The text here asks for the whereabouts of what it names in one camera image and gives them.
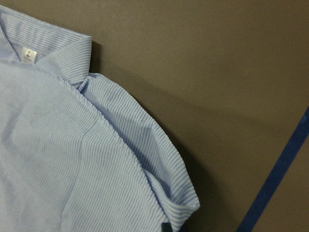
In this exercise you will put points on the light blue striped shirt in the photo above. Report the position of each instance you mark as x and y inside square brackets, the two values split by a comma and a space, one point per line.
[77, 152]

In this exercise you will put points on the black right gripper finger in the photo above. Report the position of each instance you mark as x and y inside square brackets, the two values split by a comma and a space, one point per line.
[166, 227]

